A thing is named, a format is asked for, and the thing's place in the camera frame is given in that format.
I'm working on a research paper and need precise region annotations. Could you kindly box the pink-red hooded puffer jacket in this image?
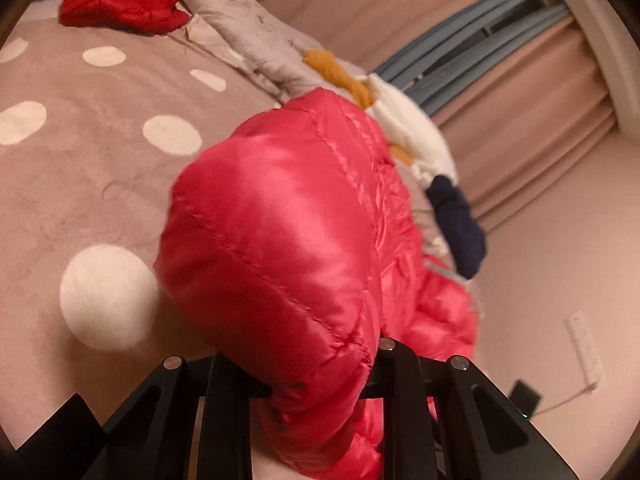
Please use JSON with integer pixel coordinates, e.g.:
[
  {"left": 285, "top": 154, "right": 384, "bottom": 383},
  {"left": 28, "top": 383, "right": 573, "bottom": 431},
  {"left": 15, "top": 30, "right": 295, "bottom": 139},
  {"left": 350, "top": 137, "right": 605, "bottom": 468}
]
[{"left": 152, "top": 87, "right": 481, "bottom": 480}]

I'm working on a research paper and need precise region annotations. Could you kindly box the blue-grey curtain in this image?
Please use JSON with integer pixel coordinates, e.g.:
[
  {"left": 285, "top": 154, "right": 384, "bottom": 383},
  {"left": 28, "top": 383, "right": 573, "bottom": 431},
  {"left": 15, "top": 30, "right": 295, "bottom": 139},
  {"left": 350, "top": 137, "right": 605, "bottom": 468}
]
[{"left": 372, "top": 0, "right": 576, "bottom": 116}]

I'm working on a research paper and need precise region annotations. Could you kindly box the beige curtain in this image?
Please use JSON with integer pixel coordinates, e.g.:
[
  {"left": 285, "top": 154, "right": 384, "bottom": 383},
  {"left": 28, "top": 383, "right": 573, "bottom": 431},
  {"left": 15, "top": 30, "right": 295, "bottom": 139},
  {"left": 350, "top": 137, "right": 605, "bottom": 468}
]
[{"left": 255, "top": 0, "right": 623, "bottom": 233}]

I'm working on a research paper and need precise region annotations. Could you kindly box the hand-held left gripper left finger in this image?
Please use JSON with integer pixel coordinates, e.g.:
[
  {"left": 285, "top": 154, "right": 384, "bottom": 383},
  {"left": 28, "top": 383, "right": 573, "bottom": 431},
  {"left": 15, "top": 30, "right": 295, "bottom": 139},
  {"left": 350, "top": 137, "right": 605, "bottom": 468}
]
[{"left": 95, "top": 352, "right": 274, "bottom": 480}]

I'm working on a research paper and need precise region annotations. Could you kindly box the grey duvet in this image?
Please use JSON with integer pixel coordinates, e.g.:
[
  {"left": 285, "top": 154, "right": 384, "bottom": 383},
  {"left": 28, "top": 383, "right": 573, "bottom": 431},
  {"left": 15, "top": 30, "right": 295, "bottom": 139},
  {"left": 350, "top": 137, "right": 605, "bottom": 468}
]
[{"left": 175, "top": 0, "right": 366, "bottom": 106}]

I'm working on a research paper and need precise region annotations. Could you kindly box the white power strip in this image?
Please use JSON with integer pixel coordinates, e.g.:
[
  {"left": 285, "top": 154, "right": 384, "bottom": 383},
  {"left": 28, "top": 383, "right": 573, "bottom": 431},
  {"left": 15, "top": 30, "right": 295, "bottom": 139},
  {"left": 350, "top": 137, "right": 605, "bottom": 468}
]
[{"left": 564, "top": 310, "right": 607, "bottom": 388}]

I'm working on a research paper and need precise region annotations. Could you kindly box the navy blue garment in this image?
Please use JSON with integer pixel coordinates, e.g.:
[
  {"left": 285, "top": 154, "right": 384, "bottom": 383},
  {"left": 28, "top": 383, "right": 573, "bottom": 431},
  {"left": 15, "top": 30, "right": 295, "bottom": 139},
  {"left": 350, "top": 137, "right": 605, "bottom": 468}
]
[{"left": 429, "top": 175, "right": 488, "bottom": 281}]

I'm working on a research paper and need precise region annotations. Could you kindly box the black power adapter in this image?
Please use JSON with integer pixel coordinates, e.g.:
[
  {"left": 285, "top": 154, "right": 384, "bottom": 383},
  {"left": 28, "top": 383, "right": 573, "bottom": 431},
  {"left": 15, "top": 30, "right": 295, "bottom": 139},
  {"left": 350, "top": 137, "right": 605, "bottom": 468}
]
[{"left": 509, "top": 380, "right": 542, "bottom": 418}]

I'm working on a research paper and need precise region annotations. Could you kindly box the taupe polka-dot blanket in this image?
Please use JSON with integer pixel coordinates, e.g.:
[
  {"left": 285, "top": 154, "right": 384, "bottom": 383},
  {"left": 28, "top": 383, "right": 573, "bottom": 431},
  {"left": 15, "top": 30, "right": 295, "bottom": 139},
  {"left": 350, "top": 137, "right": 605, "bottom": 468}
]
[{"left": 0, "top": 0, "right": 461, "bottom": 453}]

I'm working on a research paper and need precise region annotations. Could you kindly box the mustard yellow cloth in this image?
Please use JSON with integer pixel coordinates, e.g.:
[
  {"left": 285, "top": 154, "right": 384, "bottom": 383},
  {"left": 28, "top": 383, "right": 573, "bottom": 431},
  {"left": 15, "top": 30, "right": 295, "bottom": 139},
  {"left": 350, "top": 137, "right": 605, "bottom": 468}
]
[{"left": 302, "top": 49, "right": 376, "bottom": 111}]

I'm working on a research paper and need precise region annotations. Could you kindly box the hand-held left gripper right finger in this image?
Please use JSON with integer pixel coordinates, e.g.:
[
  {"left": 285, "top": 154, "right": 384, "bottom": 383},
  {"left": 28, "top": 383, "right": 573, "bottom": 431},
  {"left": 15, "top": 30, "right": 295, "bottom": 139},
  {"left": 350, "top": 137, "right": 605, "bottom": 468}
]
[{"left": 357, "top": 337, "right": 581, "bottom": 480}]

